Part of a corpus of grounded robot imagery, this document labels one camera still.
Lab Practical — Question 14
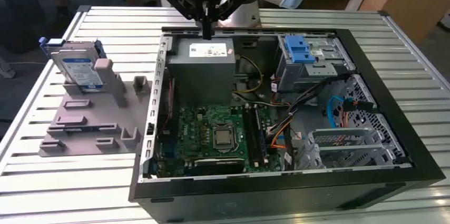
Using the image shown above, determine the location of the hard disk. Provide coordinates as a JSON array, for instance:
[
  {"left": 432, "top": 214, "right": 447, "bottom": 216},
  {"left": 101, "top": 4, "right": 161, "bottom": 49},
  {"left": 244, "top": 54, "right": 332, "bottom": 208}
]
[{"left": 38, "top": 37, "right": 109, "bottom": 94}]

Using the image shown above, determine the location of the metal disk bay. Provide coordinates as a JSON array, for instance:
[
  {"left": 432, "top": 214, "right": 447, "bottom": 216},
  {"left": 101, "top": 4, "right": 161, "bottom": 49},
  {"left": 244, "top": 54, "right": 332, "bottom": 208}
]
[{"left": 302, "top": 126, "right": 405, "bottom": 171}]

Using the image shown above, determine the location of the blue plastic drive latch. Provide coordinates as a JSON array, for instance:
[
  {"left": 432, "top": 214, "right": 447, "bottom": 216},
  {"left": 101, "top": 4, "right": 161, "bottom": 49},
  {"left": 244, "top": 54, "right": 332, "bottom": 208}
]
[{"left": 285, "top": 35, "right": 317, "bottom": 64}]

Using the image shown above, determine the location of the grey power supply unit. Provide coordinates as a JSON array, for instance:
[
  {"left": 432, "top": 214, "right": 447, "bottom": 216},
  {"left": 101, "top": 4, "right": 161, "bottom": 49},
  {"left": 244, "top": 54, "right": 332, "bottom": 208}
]
[{"left": 165, "top": 38, "right": 237, "bottom": 106}]

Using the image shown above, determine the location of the metal optical drive cage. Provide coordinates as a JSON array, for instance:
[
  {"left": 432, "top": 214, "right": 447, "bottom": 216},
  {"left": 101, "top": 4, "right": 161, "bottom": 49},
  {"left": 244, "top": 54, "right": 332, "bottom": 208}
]
[{"left": 276, "top": 34, "right": 357, "bottom": 93}]

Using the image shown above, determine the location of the black mesh bin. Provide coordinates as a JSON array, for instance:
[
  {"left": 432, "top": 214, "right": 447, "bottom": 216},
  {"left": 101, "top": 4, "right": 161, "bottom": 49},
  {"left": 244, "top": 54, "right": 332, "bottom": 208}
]
[{"left": 0, "top": 0, "right": 59, "bottom": 53}]

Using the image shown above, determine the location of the green motherboard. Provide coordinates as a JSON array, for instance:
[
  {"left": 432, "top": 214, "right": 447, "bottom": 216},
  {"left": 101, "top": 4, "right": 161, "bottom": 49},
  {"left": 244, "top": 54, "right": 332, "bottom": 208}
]
[{"left": 154, "top": 104, "right": 282, "bottom": 179}]

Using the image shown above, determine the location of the black RAM slot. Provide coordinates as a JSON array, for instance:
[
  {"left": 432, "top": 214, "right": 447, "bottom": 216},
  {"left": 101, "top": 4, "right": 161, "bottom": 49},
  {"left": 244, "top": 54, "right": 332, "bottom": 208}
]
[{"left": 244, "top": 105, "right": 260, "bottom": 167}]

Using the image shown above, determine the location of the CPU socket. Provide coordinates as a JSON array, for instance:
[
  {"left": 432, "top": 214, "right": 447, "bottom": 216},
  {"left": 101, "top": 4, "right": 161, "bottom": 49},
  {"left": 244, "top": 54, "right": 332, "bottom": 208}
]
[{"left": 210, "top": 122, "right": 241, "bottom": 154}]

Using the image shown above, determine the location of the silver CPU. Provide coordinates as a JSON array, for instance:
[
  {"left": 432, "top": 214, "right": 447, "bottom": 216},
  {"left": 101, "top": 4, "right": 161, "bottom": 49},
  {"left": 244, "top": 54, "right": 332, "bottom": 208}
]
[{"left": 214, "top": 130, "right": 236, "bottom": 148}]

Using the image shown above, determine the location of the grey parts rack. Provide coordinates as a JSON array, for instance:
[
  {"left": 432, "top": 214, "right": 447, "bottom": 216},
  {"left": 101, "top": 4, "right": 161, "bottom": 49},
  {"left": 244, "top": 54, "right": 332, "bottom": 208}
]
[{"left": 38, "top": 59, "right": 156, "bottom": 158}]

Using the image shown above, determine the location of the white stand foot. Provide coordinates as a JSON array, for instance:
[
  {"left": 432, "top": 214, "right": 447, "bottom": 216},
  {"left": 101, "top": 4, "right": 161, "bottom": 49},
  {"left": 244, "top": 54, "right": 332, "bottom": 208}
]
[{"left": 0, "top": 56, "right": 18, "bottom": 79}]

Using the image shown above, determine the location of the RAM stick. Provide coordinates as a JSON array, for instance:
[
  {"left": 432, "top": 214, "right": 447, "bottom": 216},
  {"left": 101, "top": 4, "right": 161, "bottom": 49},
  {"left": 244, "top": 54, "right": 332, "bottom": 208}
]
[{"left": 62, "top": 126, "right": 101, "bottom": 132}]

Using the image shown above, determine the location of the black graphics card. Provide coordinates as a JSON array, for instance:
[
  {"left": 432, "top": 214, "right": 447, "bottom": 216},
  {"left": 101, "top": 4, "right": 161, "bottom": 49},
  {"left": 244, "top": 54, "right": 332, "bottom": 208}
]
[{"left": 192, "top": 156, "right": 246, "bottom": 175}]

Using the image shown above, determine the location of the black PC case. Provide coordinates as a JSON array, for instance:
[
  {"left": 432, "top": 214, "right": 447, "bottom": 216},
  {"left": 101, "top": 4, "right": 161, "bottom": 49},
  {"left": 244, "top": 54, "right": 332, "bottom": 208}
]
[{"left": 127, "top": 26, "right": 448, "bottom": 223}]

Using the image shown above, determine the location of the yellow wire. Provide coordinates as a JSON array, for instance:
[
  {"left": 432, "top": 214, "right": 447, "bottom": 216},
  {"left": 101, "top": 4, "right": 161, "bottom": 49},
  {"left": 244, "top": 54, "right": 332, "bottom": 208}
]
[{"left": 233, "top": 54, "right": 266, "bottom": 94}]

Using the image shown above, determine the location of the black cable bundle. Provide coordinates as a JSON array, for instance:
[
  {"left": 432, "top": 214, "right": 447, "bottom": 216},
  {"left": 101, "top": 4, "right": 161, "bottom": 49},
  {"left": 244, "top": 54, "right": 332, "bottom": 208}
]
[{"left": 266, "top": 73, "right": 354, "bottom": 140}]

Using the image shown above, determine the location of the blue data wire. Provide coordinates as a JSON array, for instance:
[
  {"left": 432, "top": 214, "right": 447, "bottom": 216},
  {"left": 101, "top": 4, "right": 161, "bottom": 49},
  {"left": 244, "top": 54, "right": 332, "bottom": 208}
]
[{"left": 326, "top": 96, "right": 345, "bottom": 130}]

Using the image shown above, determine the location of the orange wire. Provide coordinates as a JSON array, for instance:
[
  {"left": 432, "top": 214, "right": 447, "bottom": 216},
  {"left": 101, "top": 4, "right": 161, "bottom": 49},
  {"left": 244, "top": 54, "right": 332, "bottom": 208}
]
[{"left": 270, "top": 118, "right": 296, "bottom": 151}]

